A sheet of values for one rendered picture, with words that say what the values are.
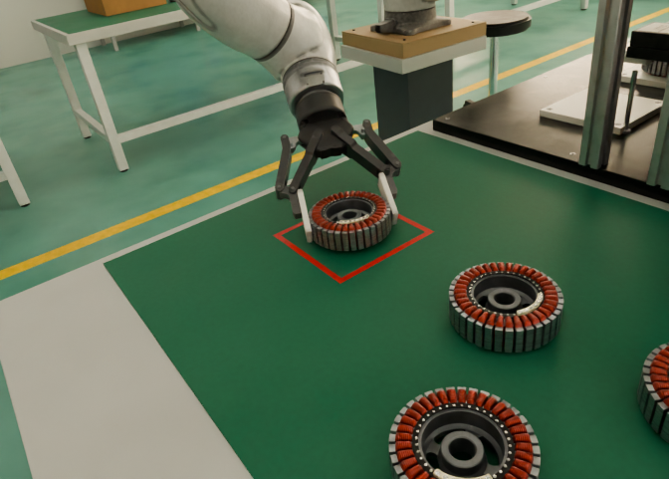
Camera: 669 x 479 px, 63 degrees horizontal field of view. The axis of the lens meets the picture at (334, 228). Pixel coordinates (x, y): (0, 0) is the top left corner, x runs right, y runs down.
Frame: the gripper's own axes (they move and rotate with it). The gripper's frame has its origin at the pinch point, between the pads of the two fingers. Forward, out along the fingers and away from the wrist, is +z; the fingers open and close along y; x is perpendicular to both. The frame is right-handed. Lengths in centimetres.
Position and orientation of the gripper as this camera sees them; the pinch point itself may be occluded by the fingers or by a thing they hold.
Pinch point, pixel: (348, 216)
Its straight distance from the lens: 74.3
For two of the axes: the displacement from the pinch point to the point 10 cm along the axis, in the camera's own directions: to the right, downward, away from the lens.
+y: 9.7, -2.0, 1.0
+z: 2.3, 8.5, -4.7
